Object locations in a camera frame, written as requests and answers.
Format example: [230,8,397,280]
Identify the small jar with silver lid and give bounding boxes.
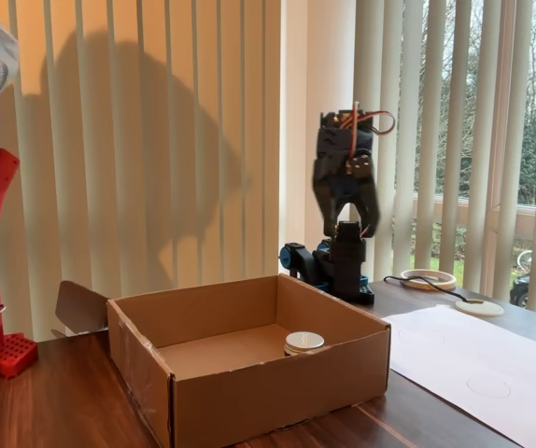
[283,330,326,357]

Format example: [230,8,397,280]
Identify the open cardboard box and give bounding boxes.
[55,273,392,448]

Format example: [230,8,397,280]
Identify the masking tape roll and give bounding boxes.
[399,268,458,293]

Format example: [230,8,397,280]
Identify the white vertical window blinds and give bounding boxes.
[355,0,536,323]
[0,0,282,342]

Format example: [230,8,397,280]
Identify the white paper sheet with circles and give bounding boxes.
[381,304,536,448]

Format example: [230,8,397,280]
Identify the thin black cable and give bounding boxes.
[383,274,471,305]

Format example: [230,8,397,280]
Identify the white desk cable grommet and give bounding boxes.
[455,299,508,320]

